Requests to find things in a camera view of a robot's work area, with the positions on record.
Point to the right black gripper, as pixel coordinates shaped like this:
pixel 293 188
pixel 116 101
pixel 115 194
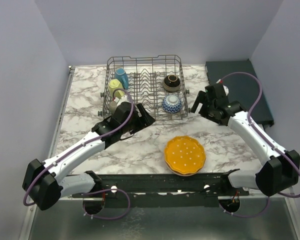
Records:
pixel 200 99

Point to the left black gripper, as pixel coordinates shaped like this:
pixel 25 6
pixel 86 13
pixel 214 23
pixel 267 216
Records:
pixel 144 116

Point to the red patterned bowl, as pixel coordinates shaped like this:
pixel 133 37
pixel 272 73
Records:
pixel 172 104

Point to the dark brown cream bowl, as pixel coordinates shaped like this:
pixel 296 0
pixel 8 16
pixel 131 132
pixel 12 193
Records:
pixel 171 83

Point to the grey wire dish rack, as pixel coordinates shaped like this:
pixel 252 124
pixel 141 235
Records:
pixel 146 77

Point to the small grey cup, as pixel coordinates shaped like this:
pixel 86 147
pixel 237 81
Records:
pixel 113 106

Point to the yellow green mug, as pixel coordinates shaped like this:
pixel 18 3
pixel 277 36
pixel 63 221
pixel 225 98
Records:
pixel 114 87

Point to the orange polka dot plate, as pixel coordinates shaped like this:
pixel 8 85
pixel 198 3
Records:
pixel 184 154

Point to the blue floral mug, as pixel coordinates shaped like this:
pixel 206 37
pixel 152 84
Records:
pixel 121 75

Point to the brown plate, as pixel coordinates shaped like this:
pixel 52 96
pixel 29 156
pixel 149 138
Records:
pixel 184 175

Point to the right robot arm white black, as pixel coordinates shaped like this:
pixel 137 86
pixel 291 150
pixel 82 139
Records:
pixel 279 167

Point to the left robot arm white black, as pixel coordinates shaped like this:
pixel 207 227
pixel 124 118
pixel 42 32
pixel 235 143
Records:
pixel 47 181

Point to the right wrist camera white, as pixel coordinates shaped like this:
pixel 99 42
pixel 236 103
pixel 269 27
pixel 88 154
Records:
pixel 226 89

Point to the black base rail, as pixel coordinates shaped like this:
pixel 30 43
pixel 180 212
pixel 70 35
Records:
pixel 159 191

